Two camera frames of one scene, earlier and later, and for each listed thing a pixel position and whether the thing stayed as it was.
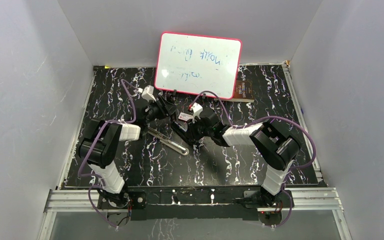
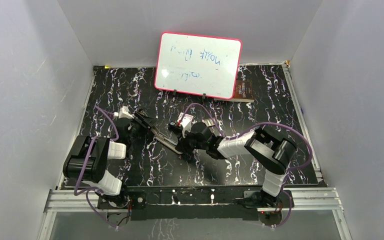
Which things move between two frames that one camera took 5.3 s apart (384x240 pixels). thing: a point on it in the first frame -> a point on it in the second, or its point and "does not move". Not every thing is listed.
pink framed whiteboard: (207, 65) does not move
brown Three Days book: (244, 92) does not move
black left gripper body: (156, 111) -> (138, 129)
